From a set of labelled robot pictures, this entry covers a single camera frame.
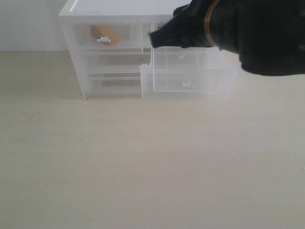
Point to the clear bottom wide drawer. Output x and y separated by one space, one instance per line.
111 85

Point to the clear wide drawer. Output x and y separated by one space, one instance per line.
111 85
127 63

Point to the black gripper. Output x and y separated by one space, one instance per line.
187 33

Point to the clear middle wide drawer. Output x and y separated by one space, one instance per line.
127 63

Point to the white plastic drawer cabinet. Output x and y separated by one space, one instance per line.
112 54

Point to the brown cardboard box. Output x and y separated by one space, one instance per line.
104 34

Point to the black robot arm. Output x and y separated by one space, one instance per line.
267 35

